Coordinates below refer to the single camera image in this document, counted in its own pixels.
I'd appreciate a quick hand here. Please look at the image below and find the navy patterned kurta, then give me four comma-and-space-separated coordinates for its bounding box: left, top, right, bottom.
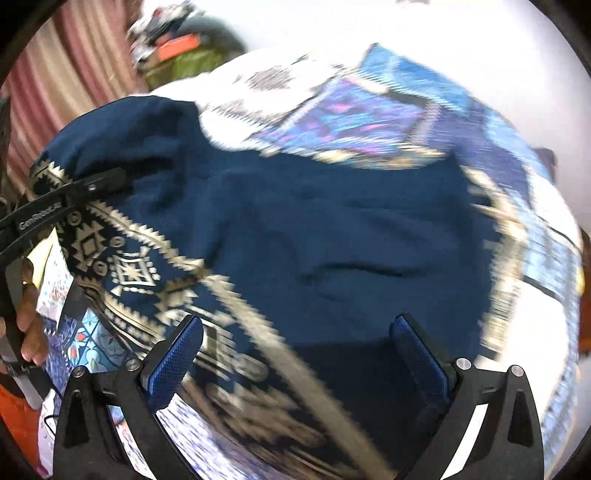
30, 95, 527, 480

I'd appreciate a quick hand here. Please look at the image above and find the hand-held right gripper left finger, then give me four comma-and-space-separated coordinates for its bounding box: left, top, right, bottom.
53, 314, 204, 480

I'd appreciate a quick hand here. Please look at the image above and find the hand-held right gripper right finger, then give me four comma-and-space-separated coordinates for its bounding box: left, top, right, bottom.
389, 313, 546, 480

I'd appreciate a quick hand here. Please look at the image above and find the striped pink curtain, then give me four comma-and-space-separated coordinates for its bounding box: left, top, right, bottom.
0, 0, 149, 188

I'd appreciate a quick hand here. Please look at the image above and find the black cable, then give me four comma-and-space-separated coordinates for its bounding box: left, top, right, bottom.
41, 382, 64, 440

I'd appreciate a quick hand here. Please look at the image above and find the orange clothing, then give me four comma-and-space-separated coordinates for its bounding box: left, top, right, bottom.
0, 382, 44, 477

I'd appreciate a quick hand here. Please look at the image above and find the person's left hand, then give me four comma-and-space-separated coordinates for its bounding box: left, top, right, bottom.
15, 271, 50, 366

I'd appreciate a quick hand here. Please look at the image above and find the orange box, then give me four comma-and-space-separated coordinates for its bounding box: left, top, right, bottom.
154, 34, 202, 62

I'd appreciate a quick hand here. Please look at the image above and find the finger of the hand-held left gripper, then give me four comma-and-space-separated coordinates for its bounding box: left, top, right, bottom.
0, 167, 129, 259

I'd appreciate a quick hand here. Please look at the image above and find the green cluttered box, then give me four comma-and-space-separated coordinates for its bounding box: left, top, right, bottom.
144, 18, 250, 92

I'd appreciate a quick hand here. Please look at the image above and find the blue patchwork bedsheet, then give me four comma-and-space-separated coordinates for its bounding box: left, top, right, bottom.
36, 41, 585, 480

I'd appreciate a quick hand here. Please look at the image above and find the pile of clutter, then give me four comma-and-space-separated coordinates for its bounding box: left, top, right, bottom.
126, 0, 197, 52

